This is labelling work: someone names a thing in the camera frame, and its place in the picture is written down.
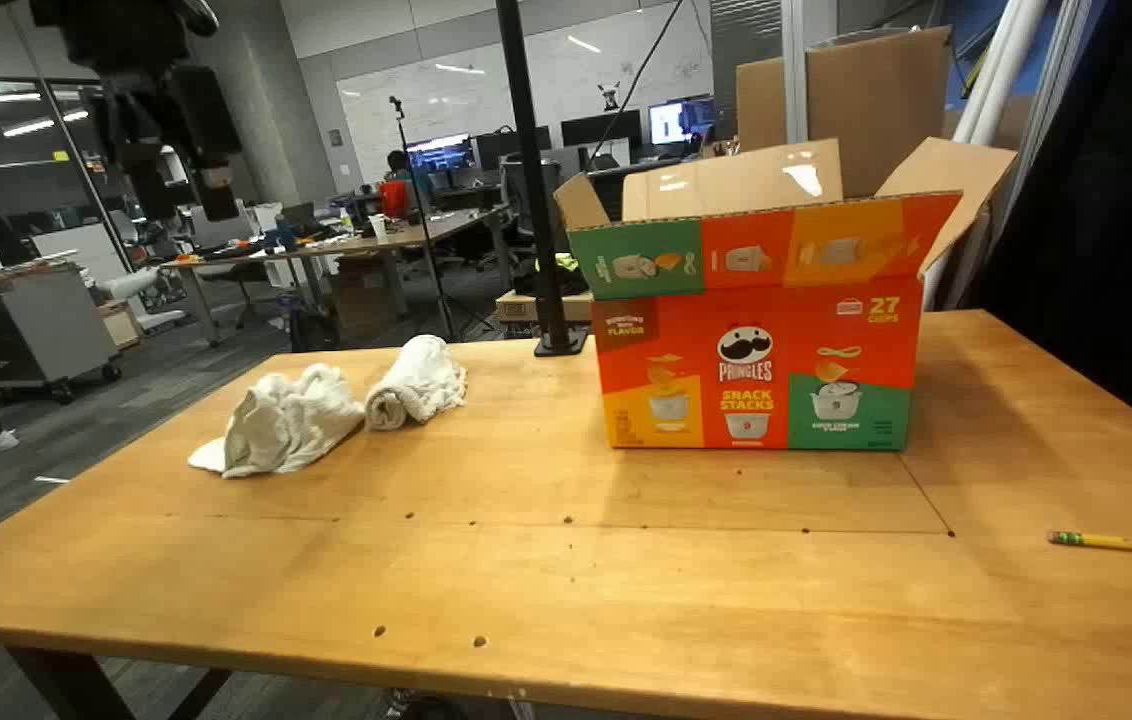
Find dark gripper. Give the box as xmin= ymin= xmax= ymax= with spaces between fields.
xmin=96 ymin=62 xmax=247 ymax=223

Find white sock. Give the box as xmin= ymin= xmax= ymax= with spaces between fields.
xmin=360 ymin=334 xmax=472 ymax=437

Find small brown cardboard box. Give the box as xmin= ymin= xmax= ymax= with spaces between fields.
xmin=326 ymin=248 xmax=408 ymax=347

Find crumpled white knit cloth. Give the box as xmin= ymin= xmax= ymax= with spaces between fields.
xmin=182 ymin=361 xmax=368 ymax=485

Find Pringles printed cardboard box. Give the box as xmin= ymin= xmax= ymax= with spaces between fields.
xmin=552 ymin=134 xmax=1021 ymax=457

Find large plain cardboard box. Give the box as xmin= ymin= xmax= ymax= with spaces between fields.
xmin=730 ymin=26 xmax=957 ymax=206

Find long office desk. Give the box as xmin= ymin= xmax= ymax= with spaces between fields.
xmin=158 ymin=206 xmax=490 ymax=338

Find person in red shirt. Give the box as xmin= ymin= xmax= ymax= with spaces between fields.
xmin=373 ymin=149 xmax=420 ymax=223

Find grey wheeled cabinet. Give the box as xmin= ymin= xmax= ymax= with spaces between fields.
xmin=0 ymin=256 xmax=123 ymax=403

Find blue lit computer monitor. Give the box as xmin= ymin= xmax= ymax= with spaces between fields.
xmin=405 ymin=134 xmax=478 ymax=181

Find black vertical pole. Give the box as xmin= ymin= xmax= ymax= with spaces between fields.
xmin=490 ymin=0 xmax=592 ymax=361

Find dark computer monitor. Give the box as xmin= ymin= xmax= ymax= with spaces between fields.
xmin=554 ymin=110 xmax=649 ymax=174

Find white leaning pipes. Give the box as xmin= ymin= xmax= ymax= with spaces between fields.
xmin=918 ymin=0 xmax=1110 ymax=314

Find black curtain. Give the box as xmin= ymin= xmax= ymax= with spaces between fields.
xmin=967 ymin=0 xmax=1132 ymax=452

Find yellow pencil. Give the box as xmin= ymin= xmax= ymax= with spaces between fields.
xmin=1048 ymin=529 xmax=1132 ymax=564

